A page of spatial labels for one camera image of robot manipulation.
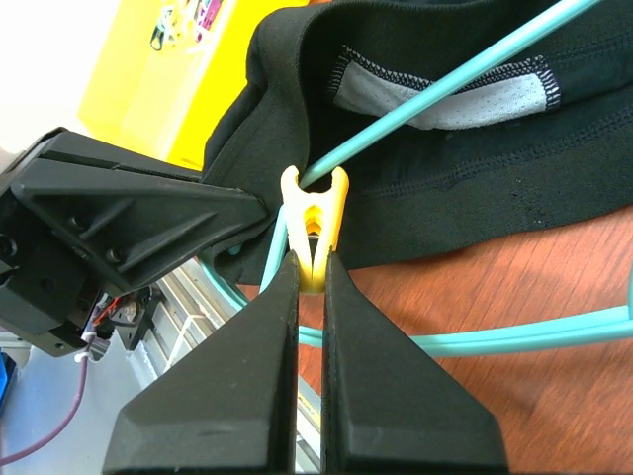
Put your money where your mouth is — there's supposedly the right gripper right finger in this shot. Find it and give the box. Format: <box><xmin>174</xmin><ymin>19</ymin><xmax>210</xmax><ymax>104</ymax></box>
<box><xmin>321</xmin><ymin>254</ymin><xmax>508</xmax><ymax>470</ymax></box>

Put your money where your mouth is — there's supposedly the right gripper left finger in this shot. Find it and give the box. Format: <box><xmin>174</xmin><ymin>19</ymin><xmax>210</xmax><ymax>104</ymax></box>
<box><xmin>103</xmin><ymin>252</ymin><xmax>299</xmax><ymax>470</ymax></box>

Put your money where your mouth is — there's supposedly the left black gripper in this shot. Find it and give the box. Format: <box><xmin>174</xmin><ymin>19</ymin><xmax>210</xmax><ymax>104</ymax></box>
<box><xmin>1</xmin><ymin>128</ymin><xmax>268</xmax><ymax>356</ymax></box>

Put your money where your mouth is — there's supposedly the teal plastic hanger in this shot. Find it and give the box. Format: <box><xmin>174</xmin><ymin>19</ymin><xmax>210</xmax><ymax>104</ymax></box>
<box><xmin>197</xmin><ymin>0</ymin><xmax>633</xmax><ymax>360</ymax></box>

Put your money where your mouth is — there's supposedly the yellow clothespin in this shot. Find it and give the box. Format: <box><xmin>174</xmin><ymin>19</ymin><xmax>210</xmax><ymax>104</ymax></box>
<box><xmin>280</xmin><ymin>166</ymin><xmax>349</xmax><ymax>294</ymax></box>

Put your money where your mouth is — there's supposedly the yellow plastic tray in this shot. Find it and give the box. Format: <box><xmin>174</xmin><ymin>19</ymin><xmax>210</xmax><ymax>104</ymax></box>
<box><xmin>78</xmin><ymin>0</ymin><xmax>306</xmax><ymax>170</ymax></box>

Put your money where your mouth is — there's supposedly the teal clothespin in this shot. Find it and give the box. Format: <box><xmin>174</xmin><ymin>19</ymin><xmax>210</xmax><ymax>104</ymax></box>
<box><xmin>149</xmin><ymin>5</ymin><xmax>181</xmax><ymax>51</ymax></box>

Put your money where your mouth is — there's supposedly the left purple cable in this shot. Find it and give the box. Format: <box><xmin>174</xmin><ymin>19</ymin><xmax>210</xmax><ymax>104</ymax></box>
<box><xmin>0</xmin><ymin>345</ymin><xmax>93</xmax><ymax>466</ymax></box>

